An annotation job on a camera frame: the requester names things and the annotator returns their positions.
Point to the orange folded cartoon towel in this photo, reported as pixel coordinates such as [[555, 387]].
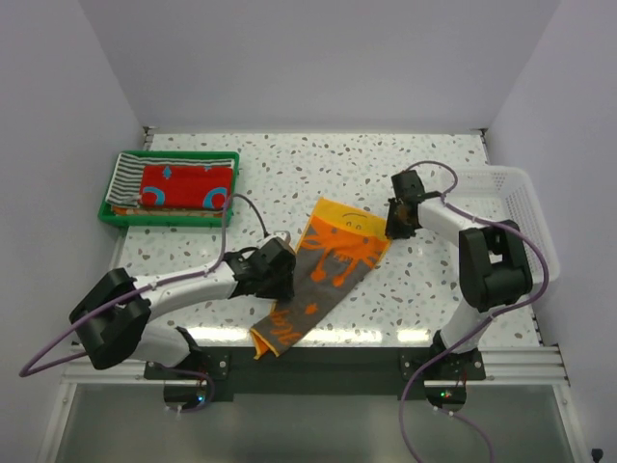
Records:
[[165, 212]]

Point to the orange yellow patterned towel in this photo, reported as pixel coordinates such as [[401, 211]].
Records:
[[339, 246]]

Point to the green white striped towel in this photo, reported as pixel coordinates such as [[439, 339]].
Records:
[[125, 183]]

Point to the black mounting base plate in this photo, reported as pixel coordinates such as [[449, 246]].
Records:
[[299, 371]]

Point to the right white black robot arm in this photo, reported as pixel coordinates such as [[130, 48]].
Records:
[[493, 267]]

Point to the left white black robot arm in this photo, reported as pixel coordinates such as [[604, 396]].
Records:
[[114, 320]]

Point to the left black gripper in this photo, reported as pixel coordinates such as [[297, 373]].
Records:
[[284, 288]]

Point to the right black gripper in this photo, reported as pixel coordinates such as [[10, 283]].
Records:
[[391, 230]]

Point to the green plastic tray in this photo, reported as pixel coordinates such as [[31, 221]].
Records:
[[106, 215]]

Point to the red blue patterned towel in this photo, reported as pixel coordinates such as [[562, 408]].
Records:
[[185, 186]]

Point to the white plastic basket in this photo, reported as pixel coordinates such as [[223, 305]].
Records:
[[498, 193]]

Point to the aluminium frame rail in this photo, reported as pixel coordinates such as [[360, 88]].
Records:
[[505, 366]]

